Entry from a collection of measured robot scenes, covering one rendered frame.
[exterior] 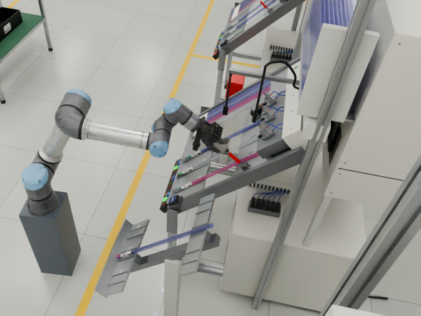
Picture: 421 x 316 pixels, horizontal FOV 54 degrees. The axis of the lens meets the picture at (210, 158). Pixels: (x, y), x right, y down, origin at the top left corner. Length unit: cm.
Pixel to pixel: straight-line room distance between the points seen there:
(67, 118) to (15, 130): 182
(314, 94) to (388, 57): 24
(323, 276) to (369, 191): 65
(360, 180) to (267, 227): 58
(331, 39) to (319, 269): 124
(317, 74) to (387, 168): 49
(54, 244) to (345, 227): 150
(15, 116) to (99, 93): 71
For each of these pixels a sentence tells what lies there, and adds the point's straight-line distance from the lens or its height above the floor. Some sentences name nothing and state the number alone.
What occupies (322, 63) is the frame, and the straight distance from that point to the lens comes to 132.
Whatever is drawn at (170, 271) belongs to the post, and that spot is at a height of 75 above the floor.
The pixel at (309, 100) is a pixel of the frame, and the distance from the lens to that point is 139.
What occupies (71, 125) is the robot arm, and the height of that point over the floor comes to 112.
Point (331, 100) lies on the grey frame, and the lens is 138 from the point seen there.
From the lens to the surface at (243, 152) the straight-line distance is 180.
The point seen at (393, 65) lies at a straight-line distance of 137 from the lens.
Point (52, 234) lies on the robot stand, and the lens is 228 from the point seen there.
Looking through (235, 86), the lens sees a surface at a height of 75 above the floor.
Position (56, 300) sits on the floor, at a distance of 256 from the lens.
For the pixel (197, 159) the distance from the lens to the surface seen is 205.
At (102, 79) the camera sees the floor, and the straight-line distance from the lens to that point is 396.
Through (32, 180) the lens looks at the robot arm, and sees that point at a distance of 205.
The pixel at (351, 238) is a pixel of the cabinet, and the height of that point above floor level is 62.
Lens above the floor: 224
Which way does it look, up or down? 45 degrees down
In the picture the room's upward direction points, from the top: 7 degrees clockwise
